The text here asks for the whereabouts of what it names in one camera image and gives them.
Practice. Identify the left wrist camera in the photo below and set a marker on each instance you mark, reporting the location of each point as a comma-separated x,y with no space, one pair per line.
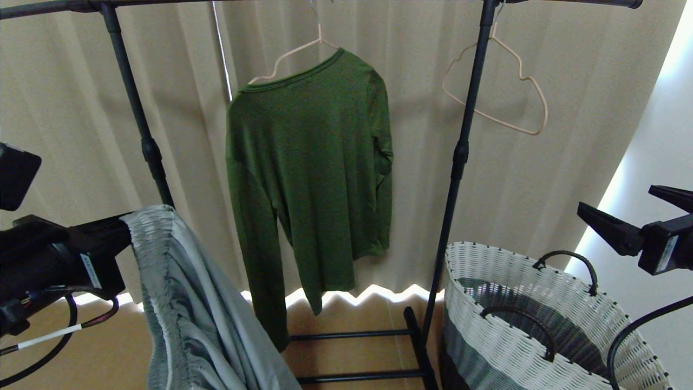
16,176

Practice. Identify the green printed shirt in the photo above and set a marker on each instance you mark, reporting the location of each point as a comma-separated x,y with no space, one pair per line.
308,173

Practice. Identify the beige curtain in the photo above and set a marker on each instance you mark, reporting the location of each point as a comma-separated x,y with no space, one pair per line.
568,179

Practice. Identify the pink clothes hanger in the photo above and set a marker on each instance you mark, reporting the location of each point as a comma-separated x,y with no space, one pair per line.
509,125
287,56

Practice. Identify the pale grey shorts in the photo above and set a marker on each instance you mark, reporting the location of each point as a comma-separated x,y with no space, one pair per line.
189,314

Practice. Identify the white laundry basket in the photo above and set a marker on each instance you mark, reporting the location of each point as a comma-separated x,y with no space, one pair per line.
487,325

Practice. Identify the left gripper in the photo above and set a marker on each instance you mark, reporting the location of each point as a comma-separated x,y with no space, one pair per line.
43,260

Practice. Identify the black clothes rack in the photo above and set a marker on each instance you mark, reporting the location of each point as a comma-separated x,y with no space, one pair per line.
460,151

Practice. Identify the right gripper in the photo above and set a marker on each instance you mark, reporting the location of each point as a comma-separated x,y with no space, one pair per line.
668,244

